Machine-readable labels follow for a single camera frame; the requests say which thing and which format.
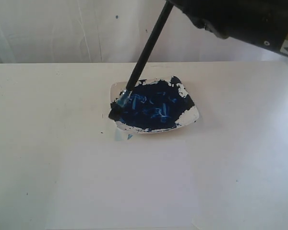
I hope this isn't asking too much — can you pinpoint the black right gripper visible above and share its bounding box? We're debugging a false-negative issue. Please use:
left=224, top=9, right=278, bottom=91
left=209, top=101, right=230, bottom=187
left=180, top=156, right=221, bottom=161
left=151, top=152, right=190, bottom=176
left=171, top=0, right=288, bottom=57

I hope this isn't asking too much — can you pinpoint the white paper sheet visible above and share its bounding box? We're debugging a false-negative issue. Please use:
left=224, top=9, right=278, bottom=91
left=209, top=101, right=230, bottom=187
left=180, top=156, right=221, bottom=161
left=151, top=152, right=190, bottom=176
left=46, top=135, right=199, bottom=230

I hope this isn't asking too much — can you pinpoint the black paintbrush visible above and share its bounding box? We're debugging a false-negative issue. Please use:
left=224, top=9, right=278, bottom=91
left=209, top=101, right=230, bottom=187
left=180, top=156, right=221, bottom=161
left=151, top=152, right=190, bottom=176
left=108, top=0, right=173, bottom=121

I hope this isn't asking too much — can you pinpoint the white plate with blue paint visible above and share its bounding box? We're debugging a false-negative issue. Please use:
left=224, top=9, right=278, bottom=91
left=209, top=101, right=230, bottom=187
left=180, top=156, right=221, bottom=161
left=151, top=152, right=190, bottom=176
left=109, top=76, right=199, bottom=134

